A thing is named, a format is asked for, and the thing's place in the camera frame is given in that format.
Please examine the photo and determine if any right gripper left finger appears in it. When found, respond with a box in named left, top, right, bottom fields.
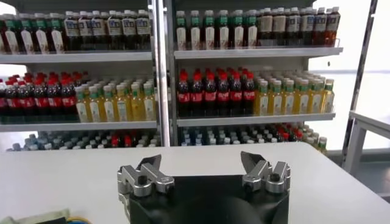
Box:
left=117, top=154, right=176, bottom=198

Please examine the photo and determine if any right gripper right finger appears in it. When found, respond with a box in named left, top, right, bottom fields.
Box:
left=239, top=151, right=291, bottom=195

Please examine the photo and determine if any light green printed t-shirt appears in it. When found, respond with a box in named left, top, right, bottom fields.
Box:
left=0, top=208, right=71, bottom=224

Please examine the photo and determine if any red cap cola bottle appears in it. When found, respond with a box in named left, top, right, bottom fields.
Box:
left=216, top=71, right=230, bottom=117
left=32, top=79, right=47, bottom=116
left=18, top=79, right=33, bottom=116
left=177, top=70, right=191, bottom=118
left=204, top=71, right=218, bottom=117
left=0, top=79, right=6, bottom=116
left=60, top=77, right=77, bottom=116
left=190, top=71, right=204, bottom=117
left=230, top=71, right=243, bottom=116
left=243, top=72, right=256, bottom=116
left=46, top=78, right=61, bottom=116
left=4, top=79, right=19, bottom=116

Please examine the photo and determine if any white side table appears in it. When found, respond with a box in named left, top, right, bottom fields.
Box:
left=342, top=110, right=390, bottom=174

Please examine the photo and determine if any metal bottle shelf unit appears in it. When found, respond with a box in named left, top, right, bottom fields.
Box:
left=166, top=0, right=344, bottom=150
left=0, top=0, right=170, bottom=152

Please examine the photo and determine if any green cap dark tea bottle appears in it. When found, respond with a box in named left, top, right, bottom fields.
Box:
left=217, top=10, right=230, bottom=51
left=4, top=13, right=20, bottom=55
left=203, top=10, right=216, bottom=51
left=19, top=13, right=35, bottom=55
left=189, top=10, right=202, bottom=51
left=246, top=9, right=259, bottom=49
left=231, top=9, right=244, bottom=49
left=49, top=12, right=65, bottom=54
left=34, top=13, right=49, bottom=54
left=175, top=10, right=187, bottom=51

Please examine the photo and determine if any dark bottle beige label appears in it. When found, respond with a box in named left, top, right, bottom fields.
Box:
left=258, top=8, right=274, bottom=46
left=272, top=8, right=286, bottom=46

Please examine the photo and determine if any reddish tea bottle white label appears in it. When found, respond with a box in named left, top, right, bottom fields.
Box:
left=325, top=6, right=341, bottom=46

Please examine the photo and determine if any yellow cable loop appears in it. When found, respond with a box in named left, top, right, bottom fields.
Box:
left=66, top=216, right=92, bottom=224

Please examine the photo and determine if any black slanted frame pole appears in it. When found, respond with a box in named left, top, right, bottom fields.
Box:
left=341, top=0, right=378, bottom=167

